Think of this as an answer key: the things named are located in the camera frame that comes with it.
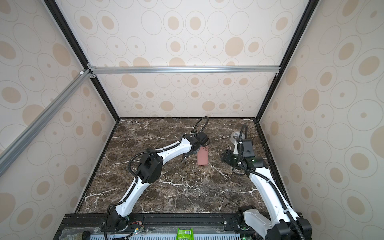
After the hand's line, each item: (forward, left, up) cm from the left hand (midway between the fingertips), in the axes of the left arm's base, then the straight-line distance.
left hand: (193, 147), depth 98 cm
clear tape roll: (+13, -31, -4) cm, 34 cm away
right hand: (-14, -21, +12) cm, 27 cm away
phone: (-5, -6, -3) cm, 9 cm away
